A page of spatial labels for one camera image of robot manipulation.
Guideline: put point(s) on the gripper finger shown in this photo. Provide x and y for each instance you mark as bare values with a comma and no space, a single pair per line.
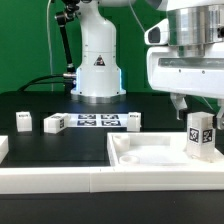
179,103
220,115

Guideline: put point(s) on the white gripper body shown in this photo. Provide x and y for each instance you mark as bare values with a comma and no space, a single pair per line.
191,76

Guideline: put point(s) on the white square table top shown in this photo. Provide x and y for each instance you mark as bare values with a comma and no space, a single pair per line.
153,149

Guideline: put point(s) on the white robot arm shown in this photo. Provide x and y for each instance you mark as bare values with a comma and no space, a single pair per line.
185,55

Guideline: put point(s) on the printed tag sheet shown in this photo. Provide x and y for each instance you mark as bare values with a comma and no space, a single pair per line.
98,120

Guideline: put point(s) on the white U-shaped fence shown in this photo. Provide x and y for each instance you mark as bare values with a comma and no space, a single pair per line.
111,178

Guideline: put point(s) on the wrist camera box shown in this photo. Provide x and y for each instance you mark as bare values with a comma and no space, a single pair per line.
158,34

